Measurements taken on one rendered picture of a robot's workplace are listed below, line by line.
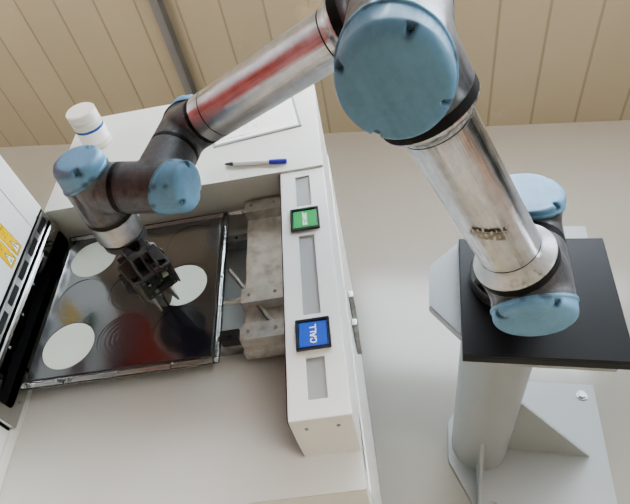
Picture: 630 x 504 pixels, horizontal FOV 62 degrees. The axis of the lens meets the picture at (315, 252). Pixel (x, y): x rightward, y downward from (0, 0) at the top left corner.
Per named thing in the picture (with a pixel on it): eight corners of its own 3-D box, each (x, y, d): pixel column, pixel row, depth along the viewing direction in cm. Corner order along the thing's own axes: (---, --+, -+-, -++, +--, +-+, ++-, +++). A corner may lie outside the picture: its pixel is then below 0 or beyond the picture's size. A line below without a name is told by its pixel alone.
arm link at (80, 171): (91, 176, 68) (35, 177, 70) (127, 232, 77) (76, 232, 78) (115, 139, 73) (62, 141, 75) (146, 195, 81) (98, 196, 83)
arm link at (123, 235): (78, 216, 81) (124, 188, 84) (92, 235, 84) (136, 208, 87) (97, 240, 77) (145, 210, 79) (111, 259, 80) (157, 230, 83)
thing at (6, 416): (7, 429, 94) (-27, 407, 87) (68, 248, 123) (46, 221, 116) (16, 428, 94) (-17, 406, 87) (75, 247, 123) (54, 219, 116)
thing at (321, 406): (304, 458, 84) (287, 423, 74) (292, 219, 121) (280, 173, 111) (361, 451, 84) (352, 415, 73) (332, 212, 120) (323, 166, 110)
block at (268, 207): (247, 221, 114) (244, 211, 112) (247, 210, 117) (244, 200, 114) (283, 215, 114) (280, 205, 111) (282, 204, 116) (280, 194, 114)
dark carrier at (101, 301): (27, 382, 94) (25, 381, 94) (74, 243, 117) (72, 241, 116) (211, 356, 91) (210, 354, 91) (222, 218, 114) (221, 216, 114)
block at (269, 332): (243, 348, 93) (239, 340, 91) (244, 332, 95) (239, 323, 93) (287, 342, 92) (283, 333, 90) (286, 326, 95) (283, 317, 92)
